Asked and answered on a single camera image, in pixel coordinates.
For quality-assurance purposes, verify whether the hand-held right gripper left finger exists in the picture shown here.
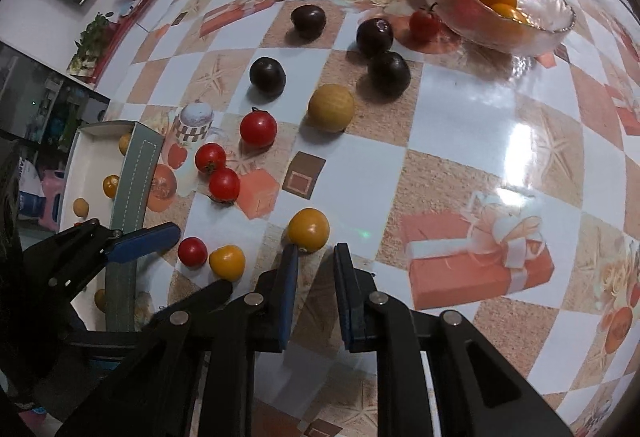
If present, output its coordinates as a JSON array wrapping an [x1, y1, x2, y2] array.
[[55, 243, 301, 437]]

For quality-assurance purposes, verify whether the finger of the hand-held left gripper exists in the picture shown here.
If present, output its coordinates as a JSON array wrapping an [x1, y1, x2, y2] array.
[[140, 279, 234, 332], [22, 218, 182, 303]]

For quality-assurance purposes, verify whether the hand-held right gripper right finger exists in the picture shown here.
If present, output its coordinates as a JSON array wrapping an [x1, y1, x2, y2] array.
[[334, 243, 571, 437]]

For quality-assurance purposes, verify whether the white tray with grey rim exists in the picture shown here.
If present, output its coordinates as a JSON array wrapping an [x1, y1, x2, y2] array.
[[59, 121, 166, 333]]

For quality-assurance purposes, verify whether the red cherry tomato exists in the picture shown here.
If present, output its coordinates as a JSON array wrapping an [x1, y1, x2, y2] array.
[[208, 168, 241, 204], [409, 3, 442, 42], [177, 237, 209, 267], [194, 143, 227, 175], [239, 108, 278, 148]]

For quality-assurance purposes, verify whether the pink stool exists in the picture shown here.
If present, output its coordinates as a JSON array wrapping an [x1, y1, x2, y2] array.
[[40, 168, 68, 233]]

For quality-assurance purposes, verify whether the blue container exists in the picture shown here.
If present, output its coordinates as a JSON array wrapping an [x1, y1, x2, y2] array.
[[19, 194, 43, 220]]

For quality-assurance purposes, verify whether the dark cabinet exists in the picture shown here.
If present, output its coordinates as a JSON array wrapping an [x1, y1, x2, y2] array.
[[0, 42, 111, 152]]

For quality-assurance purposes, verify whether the dark purple plum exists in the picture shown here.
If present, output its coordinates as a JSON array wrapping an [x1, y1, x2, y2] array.
[[290, 4, 327, 38], [356, 18, 394, 58], [368, 51, 412, 98], [249, 57, 287, 98]]

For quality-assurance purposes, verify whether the checkered printed tablecloth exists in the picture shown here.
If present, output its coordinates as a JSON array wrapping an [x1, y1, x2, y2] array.
[[95, 0, 640, 437]]

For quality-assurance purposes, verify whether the green potted plant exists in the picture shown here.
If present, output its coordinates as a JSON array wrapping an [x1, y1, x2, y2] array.
[[67, 13, 116, 76]]

